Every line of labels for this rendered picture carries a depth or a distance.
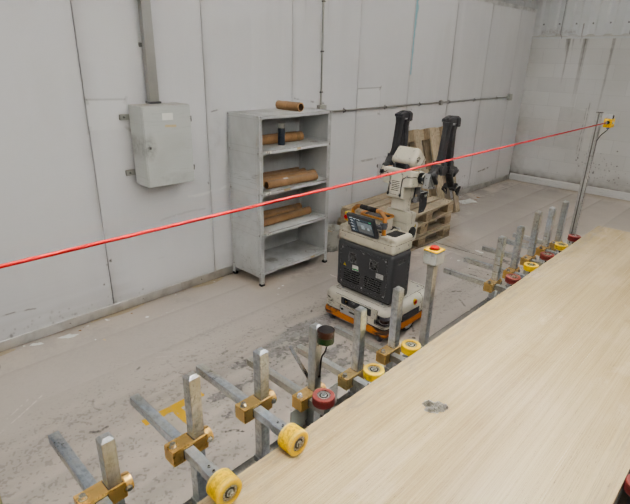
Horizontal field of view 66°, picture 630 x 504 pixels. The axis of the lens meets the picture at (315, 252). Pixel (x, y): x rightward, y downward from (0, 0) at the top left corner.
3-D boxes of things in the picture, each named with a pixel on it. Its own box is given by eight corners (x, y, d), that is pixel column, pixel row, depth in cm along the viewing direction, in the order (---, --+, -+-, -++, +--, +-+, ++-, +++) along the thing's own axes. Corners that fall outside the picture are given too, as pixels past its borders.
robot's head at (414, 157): (412, 163, 364) (421, 147, 367) (389, 159, 378) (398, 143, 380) (418, 174, 375) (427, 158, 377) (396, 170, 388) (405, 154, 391)
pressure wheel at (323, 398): (306, 419, 175) (307, 393, 171) (322, 409, 180) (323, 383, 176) (323, 431, 170) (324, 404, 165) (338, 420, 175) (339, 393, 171)
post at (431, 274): (416, 348, 238) (425, 263, 221) (421, 344, 241) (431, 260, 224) (423, 352, 235) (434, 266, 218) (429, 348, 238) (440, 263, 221)
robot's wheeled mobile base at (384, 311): (384, 343, 365) (386, 313, 356) (323, 312, 407) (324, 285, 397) (433, 313, 410) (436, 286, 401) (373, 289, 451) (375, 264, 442)
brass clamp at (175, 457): (164, 457, 141) (162, 443, 139) (203, 434, 150) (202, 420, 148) (175, 469, 137) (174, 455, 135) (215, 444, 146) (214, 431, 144)
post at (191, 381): (193, 502, 153) (181, 373, 135) (203, 495, 155) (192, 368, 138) (199, 509, 151) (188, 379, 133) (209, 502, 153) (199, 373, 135)
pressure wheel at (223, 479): (212, 468, 128) (234, 466, 134) (200, 496, 128) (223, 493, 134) (226, 481, 124) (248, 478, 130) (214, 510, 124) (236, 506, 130)
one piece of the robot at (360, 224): (384, 247, 355) (378, 223, 341) (347, 235, 378) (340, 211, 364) (393, 237, 360) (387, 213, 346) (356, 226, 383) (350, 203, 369)
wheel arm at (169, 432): (129, 405, 160) (128, 395, 159) (139, 400, 162) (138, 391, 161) (219, 495, 128) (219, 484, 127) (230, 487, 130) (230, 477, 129)
